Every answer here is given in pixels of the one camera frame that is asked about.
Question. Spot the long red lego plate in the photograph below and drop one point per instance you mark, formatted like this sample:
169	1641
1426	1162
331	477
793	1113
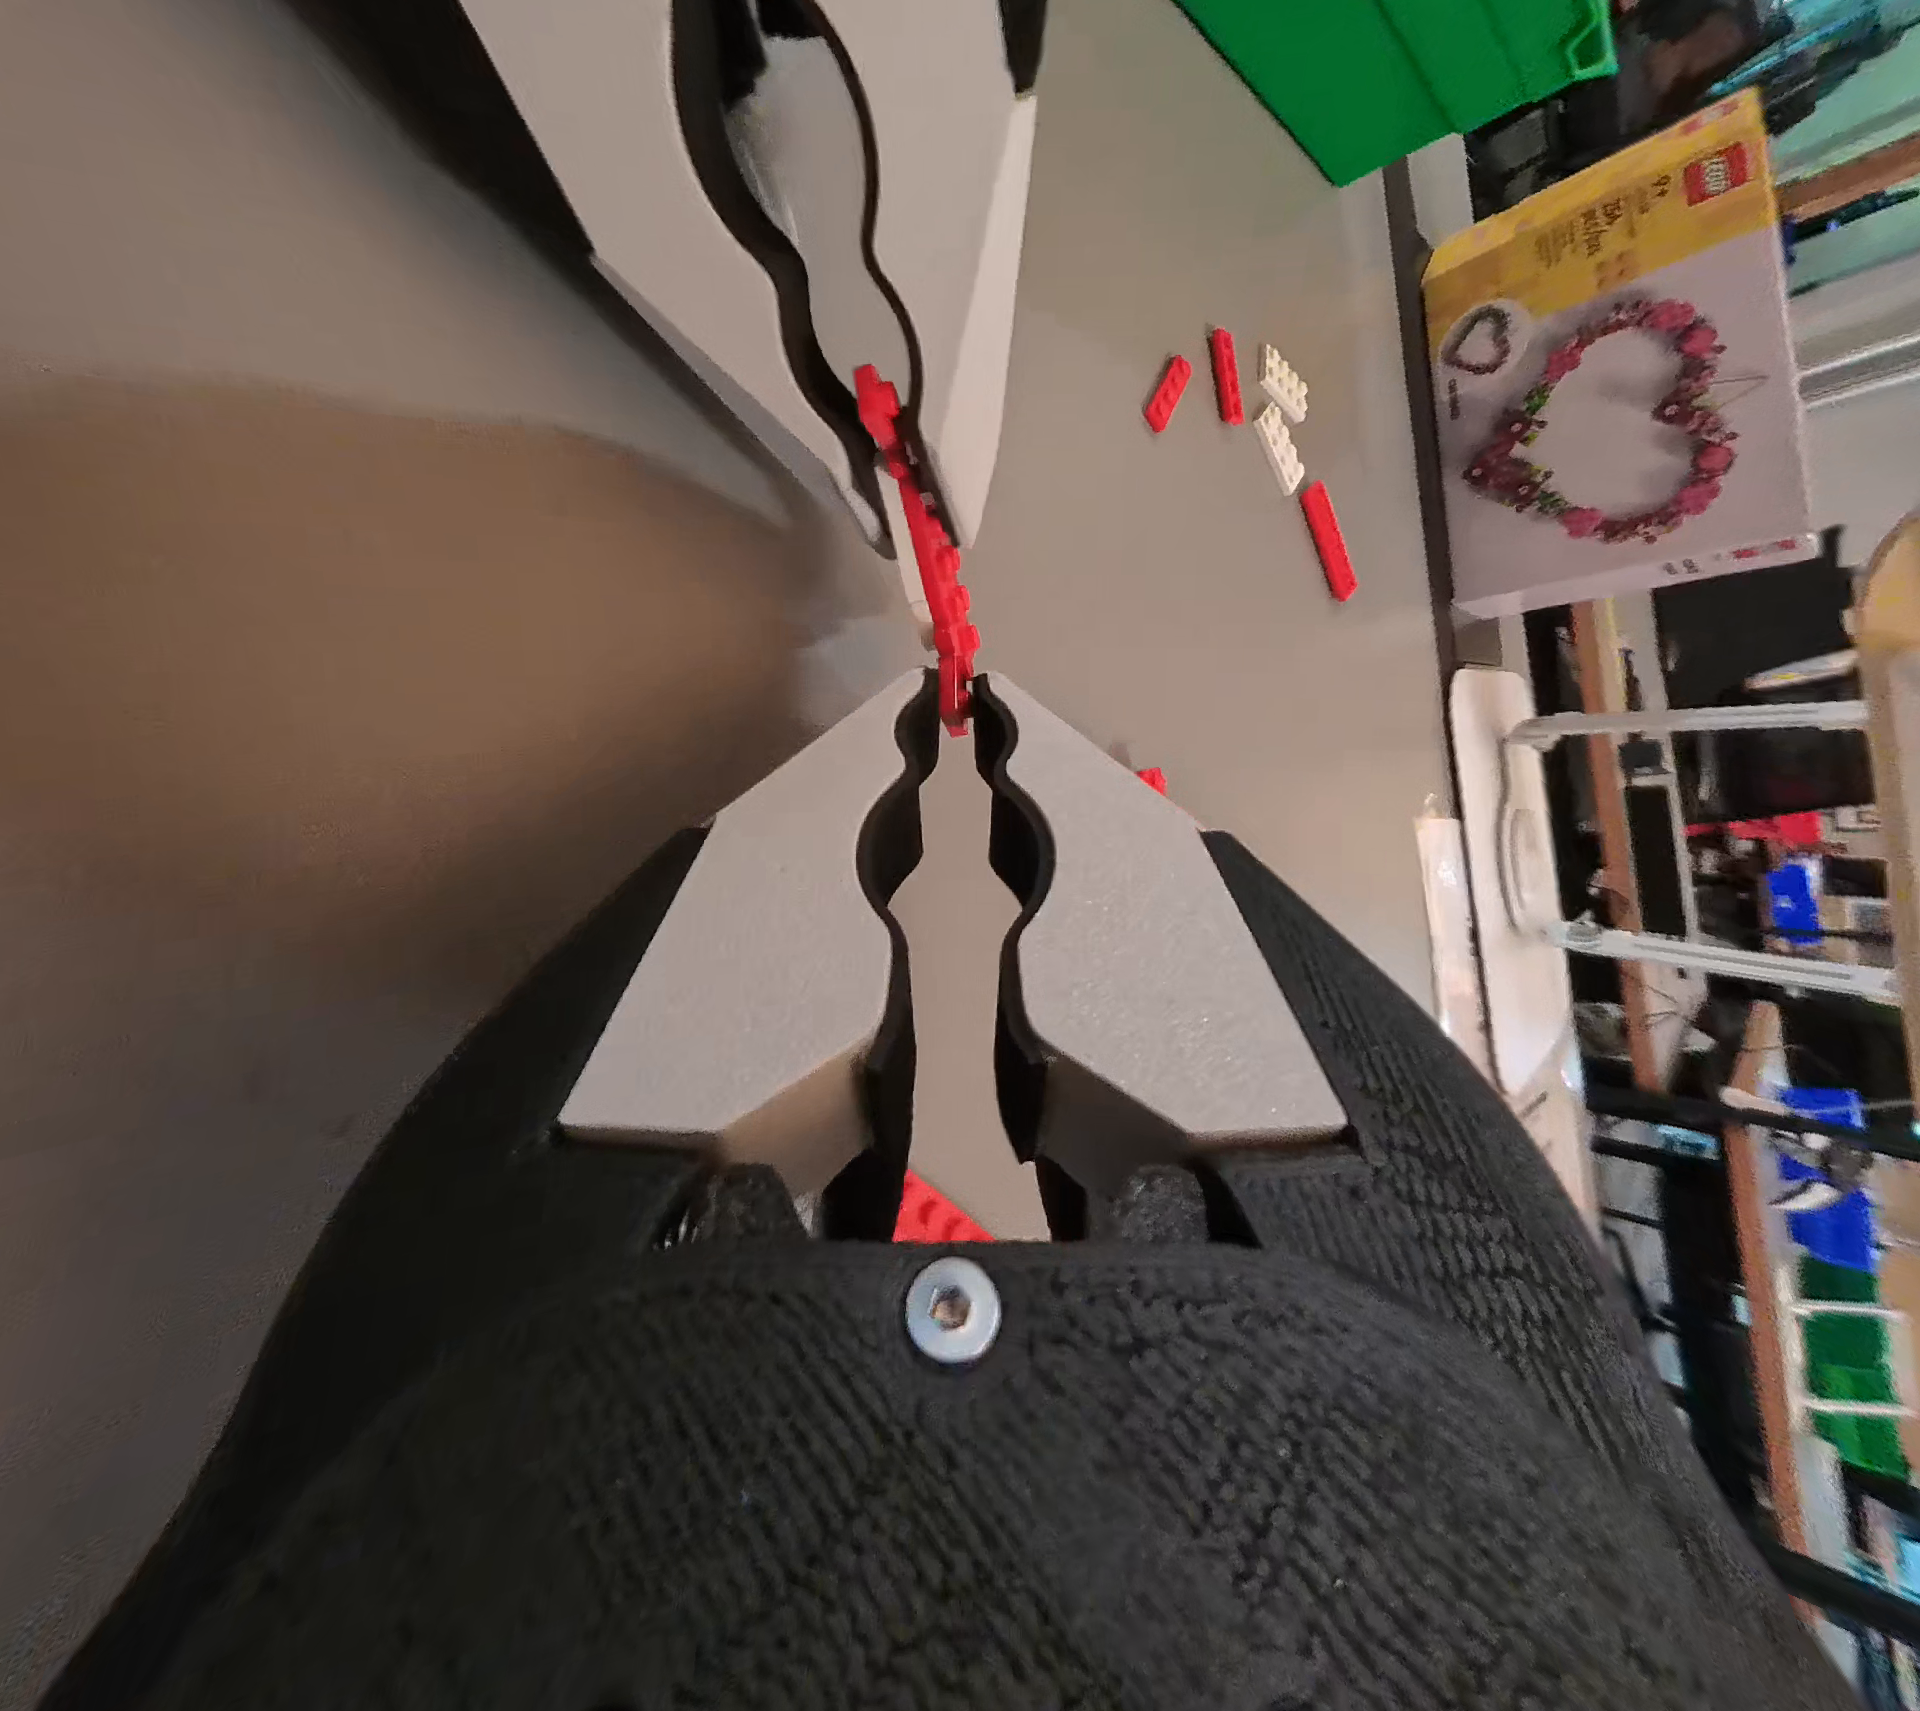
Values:
1329	541

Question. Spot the green storage bin stack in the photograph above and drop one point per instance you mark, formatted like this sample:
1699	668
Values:
1854	1367

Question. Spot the short red lego plate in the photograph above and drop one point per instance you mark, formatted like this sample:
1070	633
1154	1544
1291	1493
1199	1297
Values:
1168	394

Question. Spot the large red white lego assembly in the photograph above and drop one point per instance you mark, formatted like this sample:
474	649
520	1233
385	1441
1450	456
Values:
937	1209

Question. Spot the white metal frame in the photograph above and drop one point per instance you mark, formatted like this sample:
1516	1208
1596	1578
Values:
1680	720

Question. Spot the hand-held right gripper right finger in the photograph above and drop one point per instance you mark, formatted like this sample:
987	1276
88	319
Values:
1168	989

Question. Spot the white lego plate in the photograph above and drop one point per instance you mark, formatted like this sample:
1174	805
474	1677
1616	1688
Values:
1281	450
1287	382

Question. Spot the blue storage bin stack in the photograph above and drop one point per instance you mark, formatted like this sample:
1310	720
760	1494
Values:
1820	1185

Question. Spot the red and white lego assembly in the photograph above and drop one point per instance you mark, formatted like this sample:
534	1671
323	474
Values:
937	570

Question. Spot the yellow white lego set box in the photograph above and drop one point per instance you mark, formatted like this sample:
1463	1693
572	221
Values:
1616	423

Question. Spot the narrow red lego plate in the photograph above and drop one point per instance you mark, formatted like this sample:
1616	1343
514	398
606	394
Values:
1229	376

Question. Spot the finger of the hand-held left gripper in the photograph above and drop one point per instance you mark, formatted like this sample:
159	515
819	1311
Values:
928	14
598	95

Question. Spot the white rounded panel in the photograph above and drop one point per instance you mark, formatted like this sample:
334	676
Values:
1516	838

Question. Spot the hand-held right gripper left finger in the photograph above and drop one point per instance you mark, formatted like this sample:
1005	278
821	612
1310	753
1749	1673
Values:
736	989

